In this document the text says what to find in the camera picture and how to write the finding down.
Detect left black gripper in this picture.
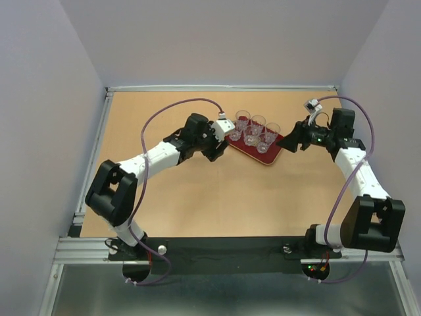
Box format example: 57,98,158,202
193,120,228,162

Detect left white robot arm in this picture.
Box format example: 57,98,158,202
85,113,235,259

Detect red rectangular tray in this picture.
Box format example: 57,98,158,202
225,134,283,165

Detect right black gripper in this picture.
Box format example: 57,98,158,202
274,115,334,153

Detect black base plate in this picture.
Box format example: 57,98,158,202
105,236,341,275

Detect clear glass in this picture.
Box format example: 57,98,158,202
264,122,281,144
243,125,260,147
251,115,266,130
229,130,242,142
256,133,272,154
235,110,251,131

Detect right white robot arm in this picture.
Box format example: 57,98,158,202
277,105,405,257

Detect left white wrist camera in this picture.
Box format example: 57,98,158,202
211,112,235,142

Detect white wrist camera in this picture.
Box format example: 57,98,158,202
211,112,235,142
304,99,322,126

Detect aluminium table frame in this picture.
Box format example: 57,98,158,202
38,84,421,316

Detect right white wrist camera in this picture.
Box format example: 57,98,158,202
304,99,322,126

